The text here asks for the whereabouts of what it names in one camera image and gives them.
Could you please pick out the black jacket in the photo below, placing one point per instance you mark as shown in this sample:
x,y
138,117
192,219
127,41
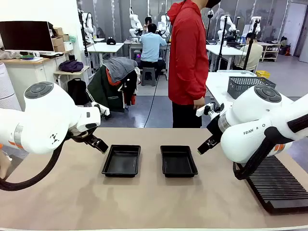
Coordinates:
x,y
131,89

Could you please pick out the person in red jacket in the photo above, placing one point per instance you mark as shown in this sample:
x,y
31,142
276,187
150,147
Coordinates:
x,y
187,60

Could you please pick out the white work table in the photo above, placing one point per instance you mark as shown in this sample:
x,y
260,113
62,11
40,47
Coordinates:
x,y
106,47
223,49

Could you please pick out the dark green jacket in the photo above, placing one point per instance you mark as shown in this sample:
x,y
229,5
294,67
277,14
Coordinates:
x,y
103,96

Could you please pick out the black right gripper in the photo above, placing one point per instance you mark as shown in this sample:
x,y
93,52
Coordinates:
x,y
215,128

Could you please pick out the clear plastic bin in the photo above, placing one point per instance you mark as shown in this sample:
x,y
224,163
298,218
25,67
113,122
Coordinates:
x,y
235,72

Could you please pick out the grey door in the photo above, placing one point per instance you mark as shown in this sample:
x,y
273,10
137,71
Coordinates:
x,y
296,29

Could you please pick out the small white robot arm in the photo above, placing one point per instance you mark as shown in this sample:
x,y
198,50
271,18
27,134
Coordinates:
x,y
134,22
87,24
257,24
164,24
231,24

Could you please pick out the seated person blue shirt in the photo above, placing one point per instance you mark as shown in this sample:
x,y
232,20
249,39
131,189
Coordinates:
x,y
151,45

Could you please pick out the black computer monitor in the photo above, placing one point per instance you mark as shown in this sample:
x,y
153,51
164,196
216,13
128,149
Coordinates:
x,y
26,36

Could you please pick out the white air purifier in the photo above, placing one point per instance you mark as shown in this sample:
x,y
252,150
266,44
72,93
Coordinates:
x,y
7,89

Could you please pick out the brown cardboard box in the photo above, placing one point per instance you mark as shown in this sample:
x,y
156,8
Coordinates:
x,y
58,31
59,48
66,37
57,41

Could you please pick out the seated person beige sweater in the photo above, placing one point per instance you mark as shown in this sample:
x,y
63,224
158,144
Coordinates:
x,y
255,53

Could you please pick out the black keyboard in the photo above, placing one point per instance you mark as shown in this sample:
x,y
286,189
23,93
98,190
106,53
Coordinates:
x,y
51,55

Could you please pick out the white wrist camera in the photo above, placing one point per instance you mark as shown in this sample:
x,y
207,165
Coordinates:
x,y
103,110
202,111

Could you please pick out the grey workbench desk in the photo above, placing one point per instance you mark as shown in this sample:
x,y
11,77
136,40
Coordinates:
x,y
132,43

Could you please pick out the black cap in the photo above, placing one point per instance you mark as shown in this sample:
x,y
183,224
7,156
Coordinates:
x,y
111,42

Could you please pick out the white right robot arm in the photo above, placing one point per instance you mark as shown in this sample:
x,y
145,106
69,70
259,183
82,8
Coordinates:
x,y
240,144

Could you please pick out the person's right hand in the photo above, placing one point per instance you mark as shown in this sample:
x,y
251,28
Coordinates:
x,y
199,104

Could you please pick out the black plastic ESD tray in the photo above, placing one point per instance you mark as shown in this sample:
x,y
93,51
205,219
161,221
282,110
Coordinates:
x,y
121,161
178,161

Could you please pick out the green flat item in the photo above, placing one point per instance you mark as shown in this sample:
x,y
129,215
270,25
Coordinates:
x,y
28,57

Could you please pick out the wooden shelf unit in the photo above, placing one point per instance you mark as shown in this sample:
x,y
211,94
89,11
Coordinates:
x,y
270,51

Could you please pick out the yellow box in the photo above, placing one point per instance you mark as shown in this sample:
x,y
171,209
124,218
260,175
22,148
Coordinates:
x,y
262,74

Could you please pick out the grey mesh basket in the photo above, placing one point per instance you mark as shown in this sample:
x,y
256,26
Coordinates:
x,y
243,86

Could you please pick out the white storage box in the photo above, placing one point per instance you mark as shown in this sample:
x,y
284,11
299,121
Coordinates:
x,y
68,46

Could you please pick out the black computer tower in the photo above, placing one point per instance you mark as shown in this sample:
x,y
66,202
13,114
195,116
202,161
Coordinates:
x,y
137,57

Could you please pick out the purple bag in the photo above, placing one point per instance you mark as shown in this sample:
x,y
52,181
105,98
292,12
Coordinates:
x,y
71,66

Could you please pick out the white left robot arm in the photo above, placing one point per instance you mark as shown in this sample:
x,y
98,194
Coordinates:
x,y
48,113

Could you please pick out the small white side table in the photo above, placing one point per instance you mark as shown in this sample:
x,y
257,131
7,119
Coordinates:
x,y
79,72

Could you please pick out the seated person black hair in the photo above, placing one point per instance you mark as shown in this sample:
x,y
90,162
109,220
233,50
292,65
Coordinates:
x,y
148,20

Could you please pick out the grey hooded jacket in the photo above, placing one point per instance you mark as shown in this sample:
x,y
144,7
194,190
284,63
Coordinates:
x,y
121,67

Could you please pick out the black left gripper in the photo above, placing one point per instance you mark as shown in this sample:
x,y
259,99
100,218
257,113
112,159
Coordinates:
x,y
78,135

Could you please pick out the grey plastic stool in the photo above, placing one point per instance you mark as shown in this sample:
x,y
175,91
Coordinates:
x,y
148,77

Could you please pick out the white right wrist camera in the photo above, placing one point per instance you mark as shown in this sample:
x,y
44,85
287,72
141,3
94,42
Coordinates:
x,y
202,111

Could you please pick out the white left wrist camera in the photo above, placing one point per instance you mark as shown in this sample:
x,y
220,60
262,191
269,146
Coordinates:
x,y
103,110

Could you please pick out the black backpack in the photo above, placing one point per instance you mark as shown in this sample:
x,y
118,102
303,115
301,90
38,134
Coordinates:
x,y
77,91

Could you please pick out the black slotted board rack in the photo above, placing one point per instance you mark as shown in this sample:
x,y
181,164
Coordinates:
x,y
284,185

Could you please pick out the black tripod pole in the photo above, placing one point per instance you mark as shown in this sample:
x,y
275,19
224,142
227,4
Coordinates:
x,y
249,48
220,48

